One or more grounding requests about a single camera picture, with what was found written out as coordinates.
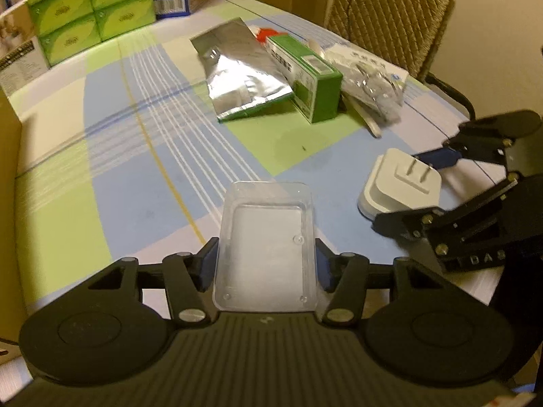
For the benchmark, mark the brown cardboard box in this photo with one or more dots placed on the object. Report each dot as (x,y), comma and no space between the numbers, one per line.
(13,309)

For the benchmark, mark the silver foil pouch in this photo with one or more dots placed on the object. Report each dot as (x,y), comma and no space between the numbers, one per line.
(241,77)

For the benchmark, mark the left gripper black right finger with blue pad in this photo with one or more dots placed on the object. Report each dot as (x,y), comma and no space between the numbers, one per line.
(348,276)

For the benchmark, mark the clear plastic tray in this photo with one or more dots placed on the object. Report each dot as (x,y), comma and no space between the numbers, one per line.
(266,258)

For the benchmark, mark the white power adapter plug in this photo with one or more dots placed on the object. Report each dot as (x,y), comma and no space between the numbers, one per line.
(397,182)

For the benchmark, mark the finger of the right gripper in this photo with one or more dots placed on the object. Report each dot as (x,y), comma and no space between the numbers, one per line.
(412,224)
(484,140)

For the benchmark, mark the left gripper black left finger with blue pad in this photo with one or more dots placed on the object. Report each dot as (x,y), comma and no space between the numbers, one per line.
(184,277)

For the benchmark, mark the white medicine box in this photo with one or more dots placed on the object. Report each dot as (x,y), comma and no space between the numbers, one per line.
(354,62)

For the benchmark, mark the white plastic spoon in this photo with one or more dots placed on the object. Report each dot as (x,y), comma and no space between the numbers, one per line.
(351,102)

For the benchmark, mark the green medicine box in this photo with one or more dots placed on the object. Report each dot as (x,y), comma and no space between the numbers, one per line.
(316,84)

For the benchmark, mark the red snack packet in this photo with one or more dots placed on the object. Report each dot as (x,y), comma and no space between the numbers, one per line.
(263,33)

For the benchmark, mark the chair with quilted cover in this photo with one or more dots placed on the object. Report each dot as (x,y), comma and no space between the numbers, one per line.
(407,33)

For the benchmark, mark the green tissue pack stack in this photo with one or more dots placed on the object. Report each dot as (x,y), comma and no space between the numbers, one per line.
(67,27)

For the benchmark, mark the clear blister pack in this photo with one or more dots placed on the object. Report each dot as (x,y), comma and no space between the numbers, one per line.
(380,95)

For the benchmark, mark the white photo product box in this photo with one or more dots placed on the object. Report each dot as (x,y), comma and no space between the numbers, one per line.
(22,59)

